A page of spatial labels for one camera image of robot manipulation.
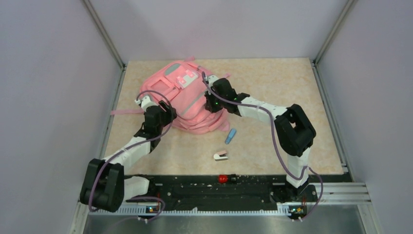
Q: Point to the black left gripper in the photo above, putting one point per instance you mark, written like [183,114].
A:
[170,113]

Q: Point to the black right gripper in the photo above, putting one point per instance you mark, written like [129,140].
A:
[210,107]

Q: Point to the blue eraser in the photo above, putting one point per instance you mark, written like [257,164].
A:
[230,135]

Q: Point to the pink student backpack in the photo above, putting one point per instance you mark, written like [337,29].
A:
[181,83]

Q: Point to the red black stamp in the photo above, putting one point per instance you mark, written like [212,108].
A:
[223,179]

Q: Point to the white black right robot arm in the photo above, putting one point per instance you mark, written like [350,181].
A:
[291,130]

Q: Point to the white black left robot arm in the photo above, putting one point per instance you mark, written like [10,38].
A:
[106,185]

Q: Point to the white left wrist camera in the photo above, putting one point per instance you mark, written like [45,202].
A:
[145,102]

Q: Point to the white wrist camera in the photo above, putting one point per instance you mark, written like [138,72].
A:
[211,79]
[145,102]

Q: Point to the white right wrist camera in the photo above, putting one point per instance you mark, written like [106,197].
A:
[211,79]

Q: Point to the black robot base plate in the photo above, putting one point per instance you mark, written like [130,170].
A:
[250,193]

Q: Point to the aluminium frame rail right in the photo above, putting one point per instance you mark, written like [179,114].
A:
[324,93]

